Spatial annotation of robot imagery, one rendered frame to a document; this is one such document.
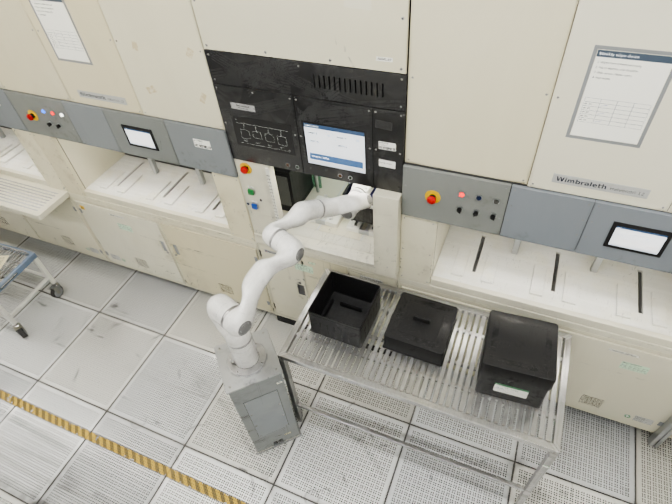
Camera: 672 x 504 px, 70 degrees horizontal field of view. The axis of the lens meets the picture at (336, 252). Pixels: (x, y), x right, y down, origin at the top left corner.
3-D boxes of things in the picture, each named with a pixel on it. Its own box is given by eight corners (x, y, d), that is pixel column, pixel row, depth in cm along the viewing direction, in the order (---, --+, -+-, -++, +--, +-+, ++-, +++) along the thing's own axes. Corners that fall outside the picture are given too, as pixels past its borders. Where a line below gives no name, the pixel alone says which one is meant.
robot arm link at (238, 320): (222, 323, 214) (245, 344, 206) (206, 316, 204) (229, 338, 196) (288, 234, 220) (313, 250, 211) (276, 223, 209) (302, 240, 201)
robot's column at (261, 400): (257, 455, 277) (225, 394, 222) (244, 413, 295) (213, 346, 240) (302, 435, 283) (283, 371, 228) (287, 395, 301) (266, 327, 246)
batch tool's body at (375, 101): (274, 325, 339) (196, 55, 197) (327, 235, 397) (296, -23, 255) (392, 364, 311) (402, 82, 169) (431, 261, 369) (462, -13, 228)
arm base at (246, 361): (233, 382, 226) (223, 362, 212) (223, 350, 238) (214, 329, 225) (271, 367, 230) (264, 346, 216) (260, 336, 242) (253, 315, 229)
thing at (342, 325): (333, 291, 259) (330, 270, 246) (381, 306, 250) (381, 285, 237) (310, 331, 242) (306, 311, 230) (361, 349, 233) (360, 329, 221)
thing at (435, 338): (381, 347, 233) (381, 332, 223) (401, 302, 251) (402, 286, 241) (441, 367, 223) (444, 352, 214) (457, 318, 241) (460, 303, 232)
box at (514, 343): (473, 392, 214) (481, 363, 196) (481, 339, 232) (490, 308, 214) (541, 410, 206) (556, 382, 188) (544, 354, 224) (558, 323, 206)
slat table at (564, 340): (297, 421, 289) (277, 355, 234) (335, 341, 326) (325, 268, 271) (520, 507, 249) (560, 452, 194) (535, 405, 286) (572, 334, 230)
